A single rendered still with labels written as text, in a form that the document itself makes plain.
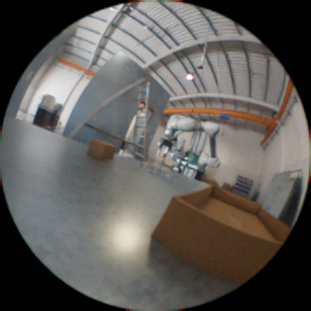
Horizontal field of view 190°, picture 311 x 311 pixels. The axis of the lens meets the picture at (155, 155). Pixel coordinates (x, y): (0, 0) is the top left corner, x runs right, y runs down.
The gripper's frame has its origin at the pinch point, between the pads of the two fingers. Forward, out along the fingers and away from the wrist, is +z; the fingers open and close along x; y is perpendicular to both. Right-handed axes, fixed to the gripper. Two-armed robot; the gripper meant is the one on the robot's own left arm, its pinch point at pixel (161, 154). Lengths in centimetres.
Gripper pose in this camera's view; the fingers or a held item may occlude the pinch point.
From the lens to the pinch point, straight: 81.4
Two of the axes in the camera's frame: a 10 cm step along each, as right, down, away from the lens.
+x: -7.0, -2.8, -6.6
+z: -3.7, 9.3, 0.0
